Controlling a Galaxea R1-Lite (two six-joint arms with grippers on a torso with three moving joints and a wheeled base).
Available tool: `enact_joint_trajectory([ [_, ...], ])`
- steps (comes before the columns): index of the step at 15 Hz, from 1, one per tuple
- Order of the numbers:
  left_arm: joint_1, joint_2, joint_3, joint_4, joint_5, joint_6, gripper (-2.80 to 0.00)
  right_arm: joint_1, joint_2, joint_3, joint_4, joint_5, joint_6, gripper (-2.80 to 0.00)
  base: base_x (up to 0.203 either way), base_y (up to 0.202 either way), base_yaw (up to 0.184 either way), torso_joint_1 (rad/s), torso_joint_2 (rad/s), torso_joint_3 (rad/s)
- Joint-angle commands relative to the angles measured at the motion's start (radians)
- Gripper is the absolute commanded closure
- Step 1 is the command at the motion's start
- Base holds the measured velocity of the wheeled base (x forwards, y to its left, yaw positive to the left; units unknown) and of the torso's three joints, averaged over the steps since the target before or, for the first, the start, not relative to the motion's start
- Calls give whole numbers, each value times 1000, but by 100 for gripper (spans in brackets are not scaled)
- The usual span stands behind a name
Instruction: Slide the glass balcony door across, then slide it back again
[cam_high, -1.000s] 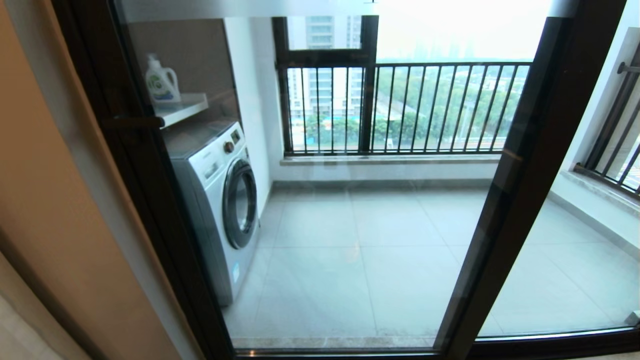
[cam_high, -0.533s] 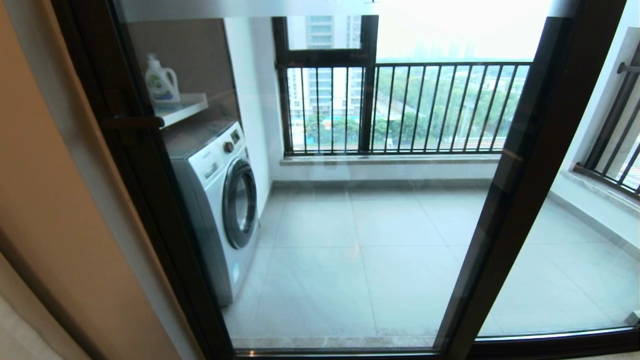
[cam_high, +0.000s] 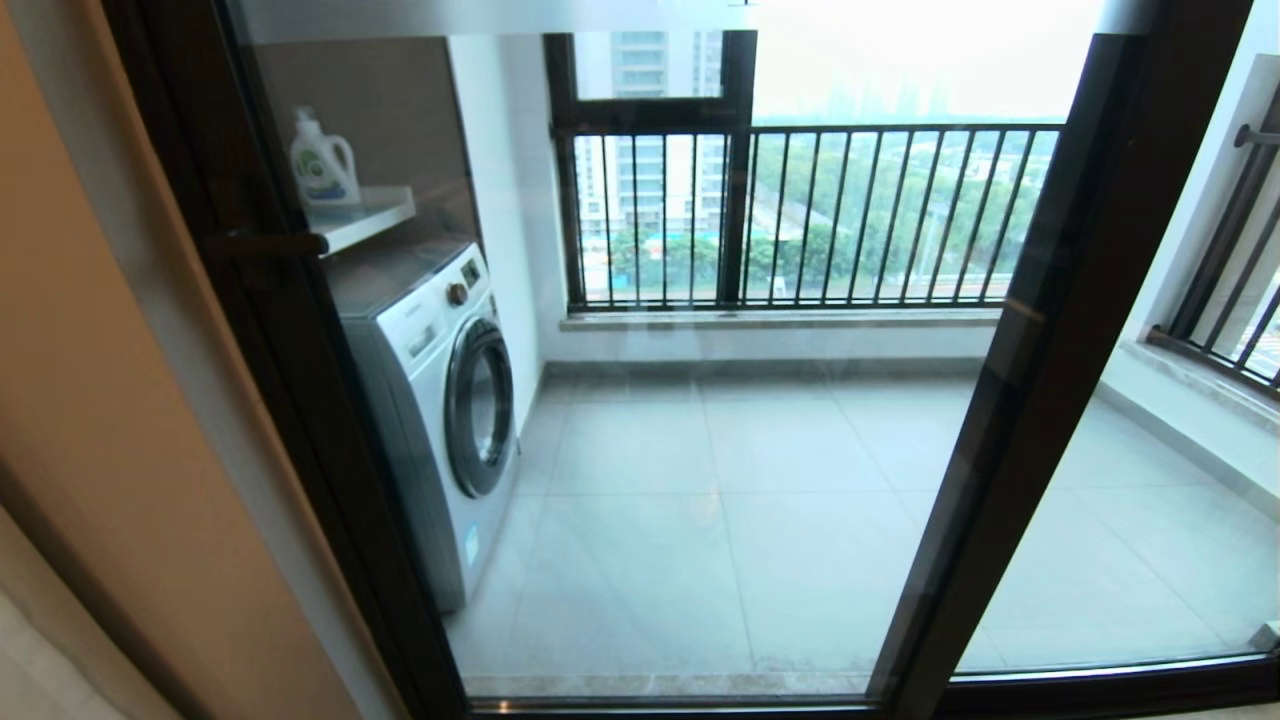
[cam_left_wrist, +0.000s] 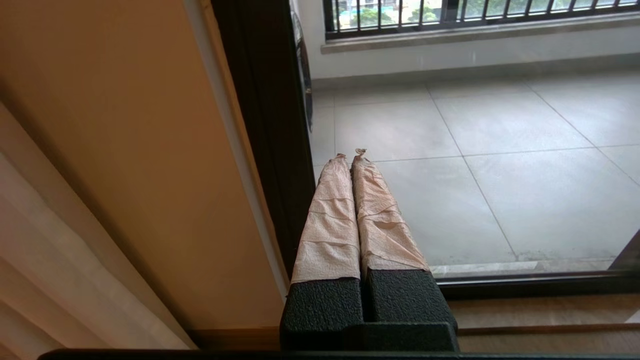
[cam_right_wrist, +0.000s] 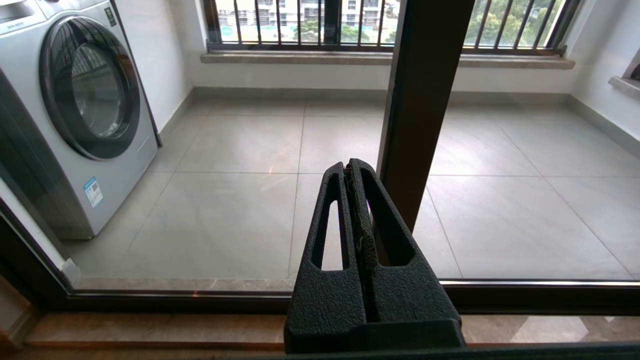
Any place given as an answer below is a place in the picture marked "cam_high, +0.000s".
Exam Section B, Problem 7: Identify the white wall shelf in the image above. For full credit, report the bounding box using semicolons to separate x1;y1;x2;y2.
308;185;417;259

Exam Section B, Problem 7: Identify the black window frame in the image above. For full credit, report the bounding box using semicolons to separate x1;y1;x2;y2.
545;30;758;311

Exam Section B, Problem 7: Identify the dark brown door handle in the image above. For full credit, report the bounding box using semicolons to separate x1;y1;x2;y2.
200;178;331;293

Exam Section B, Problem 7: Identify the dark brown fixed glass door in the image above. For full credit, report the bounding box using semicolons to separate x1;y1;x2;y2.
868;0;1280;720

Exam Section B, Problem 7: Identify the white laundry detergent bottle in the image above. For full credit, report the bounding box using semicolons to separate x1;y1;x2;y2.
288;105;363;209

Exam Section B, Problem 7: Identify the black metal balcony railing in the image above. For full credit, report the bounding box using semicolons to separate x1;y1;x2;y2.
555;122;1066;311
1150;100;1280;401

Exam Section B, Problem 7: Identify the grey stone window sill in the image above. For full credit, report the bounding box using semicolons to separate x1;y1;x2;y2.
1100;338;1280;433

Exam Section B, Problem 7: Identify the dark brown sliding glass door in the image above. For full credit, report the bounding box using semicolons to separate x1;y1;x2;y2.
105;0;1256;720

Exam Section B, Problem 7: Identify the white front-load washing machine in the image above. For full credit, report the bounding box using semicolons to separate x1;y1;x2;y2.
325;238;521;613

